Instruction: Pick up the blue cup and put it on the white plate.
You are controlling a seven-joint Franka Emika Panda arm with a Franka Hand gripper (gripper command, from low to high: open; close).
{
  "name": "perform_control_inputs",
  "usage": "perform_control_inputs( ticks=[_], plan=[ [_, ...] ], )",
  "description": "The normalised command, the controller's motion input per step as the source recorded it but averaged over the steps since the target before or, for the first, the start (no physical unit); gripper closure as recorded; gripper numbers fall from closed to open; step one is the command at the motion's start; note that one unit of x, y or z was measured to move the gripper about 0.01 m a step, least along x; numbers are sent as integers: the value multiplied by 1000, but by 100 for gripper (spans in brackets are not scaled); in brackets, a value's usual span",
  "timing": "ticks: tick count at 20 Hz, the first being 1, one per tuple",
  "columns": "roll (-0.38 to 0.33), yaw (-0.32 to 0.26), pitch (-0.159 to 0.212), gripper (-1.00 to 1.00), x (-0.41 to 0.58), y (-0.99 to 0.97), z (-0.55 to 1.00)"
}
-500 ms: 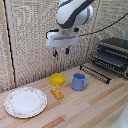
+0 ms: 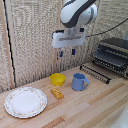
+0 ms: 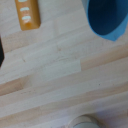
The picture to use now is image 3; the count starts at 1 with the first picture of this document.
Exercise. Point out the grey round object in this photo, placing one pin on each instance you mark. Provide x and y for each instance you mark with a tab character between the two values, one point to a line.
84	122

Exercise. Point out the yellow rectangular block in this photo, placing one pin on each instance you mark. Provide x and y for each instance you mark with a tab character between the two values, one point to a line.
27	14

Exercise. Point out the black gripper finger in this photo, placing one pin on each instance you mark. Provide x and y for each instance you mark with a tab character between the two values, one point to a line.
1	51

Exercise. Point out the blue cup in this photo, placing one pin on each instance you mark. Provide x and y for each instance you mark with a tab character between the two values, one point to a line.
106	16

